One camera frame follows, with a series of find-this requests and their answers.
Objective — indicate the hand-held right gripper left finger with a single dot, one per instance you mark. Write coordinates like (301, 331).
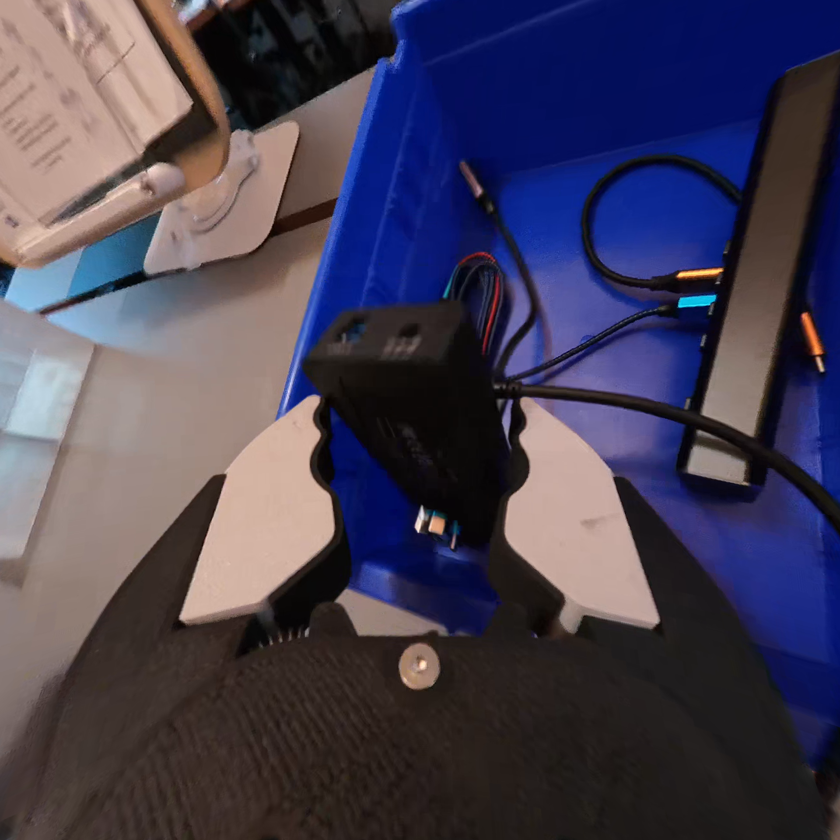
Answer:
(262, 525)

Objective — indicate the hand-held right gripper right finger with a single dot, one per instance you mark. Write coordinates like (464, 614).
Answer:
(577, 531)

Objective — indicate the compact black usb hub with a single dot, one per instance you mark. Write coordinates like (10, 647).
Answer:
(407, 407)

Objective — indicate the blue plastic bin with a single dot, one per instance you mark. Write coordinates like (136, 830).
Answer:
(590, 98)

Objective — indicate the long black usb hub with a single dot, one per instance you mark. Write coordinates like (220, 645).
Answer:
(774, 262)

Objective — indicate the clear plastic box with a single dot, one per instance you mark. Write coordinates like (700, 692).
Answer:
(39, 407)

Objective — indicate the wooden board document stand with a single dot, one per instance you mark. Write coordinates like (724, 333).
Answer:
(223, 197)

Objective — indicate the printed instruction sheet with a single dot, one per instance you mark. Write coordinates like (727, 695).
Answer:
(79, 98)

